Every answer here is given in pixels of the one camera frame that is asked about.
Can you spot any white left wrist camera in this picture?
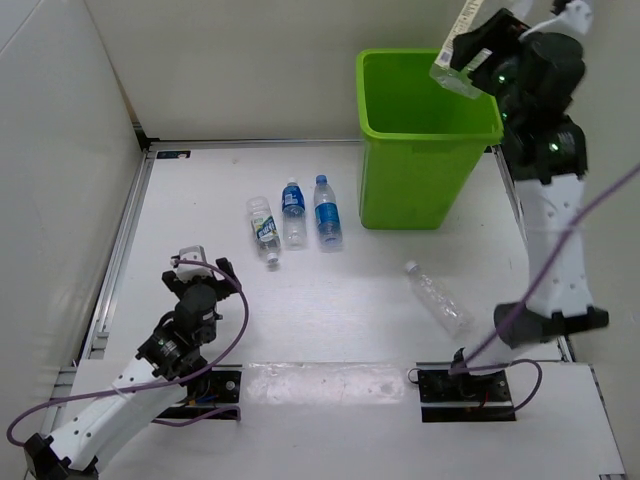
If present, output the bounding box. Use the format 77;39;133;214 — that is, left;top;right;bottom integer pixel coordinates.
170;245;212;283

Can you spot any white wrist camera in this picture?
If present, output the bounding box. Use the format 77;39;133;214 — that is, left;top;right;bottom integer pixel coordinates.
170;245;212;283
509;0;596;36

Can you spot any green plastic bin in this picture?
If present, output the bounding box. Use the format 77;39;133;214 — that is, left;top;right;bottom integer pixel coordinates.
356;49;503;230

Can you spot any clear square plastic bottle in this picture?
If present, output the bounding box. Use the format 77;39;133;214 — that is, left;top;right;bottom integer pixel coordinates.
430;1;488;99

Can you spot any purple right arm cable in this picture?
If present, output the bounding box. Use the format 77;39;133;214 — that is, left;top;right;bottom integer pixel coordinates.
407;162;640;414

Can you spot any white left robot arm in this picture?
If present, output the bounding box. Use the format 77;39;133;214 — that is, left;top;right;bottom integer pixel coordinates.
23;42;504;479

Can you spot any dark blue label bottle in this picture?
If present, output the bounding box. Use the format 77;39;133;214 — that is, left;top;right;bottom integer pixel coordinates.
281;178;307;249

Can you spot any green label clear bottle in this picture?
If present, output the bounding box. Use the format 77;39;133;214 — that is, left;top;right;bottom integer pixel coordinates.
246;197;281;269

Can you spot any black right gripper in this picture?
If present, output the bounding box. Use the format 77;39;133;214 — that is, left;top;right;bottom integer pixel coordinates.
449;9;535;129

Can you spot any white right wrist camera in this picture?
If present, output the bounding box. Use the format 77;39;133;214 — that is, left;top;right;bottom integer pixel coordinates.
509;0;596;36

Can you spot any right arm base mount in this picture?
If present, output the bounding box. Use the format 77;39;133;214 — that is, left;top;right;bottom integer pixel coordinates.
407;348;516;423

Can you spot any blue label water bottle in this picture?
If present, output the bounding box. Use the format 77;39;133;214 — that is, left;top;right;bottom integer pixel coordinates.
313;175;343;251

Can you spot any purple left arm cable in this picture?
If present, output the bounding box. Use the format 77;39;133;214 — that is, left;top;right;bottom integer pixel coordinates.
6;258;251;447

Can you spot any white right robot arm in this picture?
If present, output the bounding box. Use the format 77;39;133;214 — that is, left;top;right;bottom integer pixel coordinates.
449;8;609;400

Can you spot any small blue sticker label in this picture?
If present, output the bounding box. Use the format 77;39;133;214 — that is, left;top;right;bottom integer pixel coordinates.
156;150;191;160

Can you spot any clear crinkled plastic bottle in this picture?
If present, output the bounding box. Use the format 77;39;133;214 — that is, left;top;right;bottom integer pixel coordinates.
404;261;475;341

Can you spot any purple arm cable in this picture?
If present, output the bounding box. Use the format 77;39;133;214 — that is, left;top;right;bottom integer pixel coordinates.
6;258;251;447
407;162;640;414

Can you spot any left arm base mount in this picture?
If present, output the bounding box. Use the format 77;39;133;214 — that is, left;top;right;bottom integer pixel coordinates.
154;365;242;426

